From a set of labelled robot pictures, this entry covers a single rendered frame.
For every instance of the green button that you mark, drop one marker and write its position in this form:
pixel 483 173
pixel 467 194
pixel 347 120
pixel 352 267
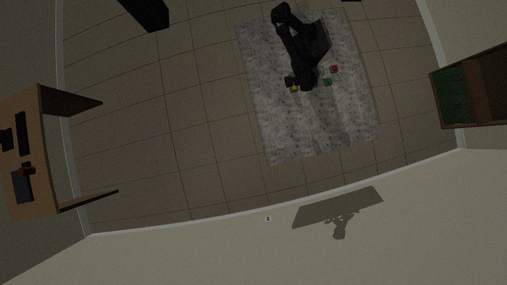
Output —
pixel 327 82

